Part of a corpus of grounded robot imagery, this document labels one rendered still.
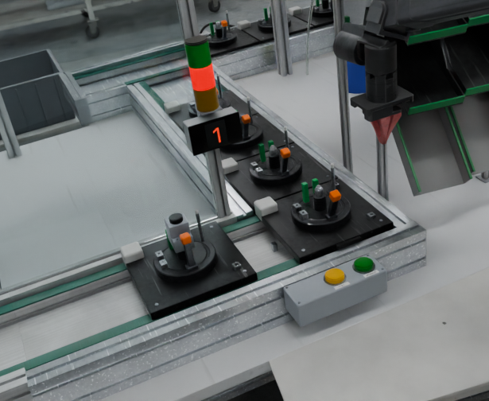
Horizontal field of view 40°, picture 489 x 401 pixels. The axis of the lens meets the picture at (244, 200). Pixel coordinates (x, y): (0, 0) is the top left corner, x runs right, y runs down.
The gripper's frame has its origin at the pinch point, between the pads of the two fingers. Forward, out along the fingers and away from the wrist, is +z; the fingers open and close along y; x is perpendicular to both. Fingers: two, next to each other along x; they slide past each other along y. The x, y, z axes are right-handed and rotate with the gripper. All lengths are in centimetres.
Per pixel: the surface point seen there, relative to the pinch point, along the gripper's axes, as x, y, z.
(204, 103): -29.1, 25.6, -4.7
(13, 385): -3, 80, 27
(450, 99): -10.2, -24.0, 2.6
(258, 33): -150, -38, 29
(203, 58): -29.0, 24.1, -14.4
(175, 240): -16.3, 41.1, 17.8
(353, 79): -94, -49, 33
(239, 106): -89, -3, 28
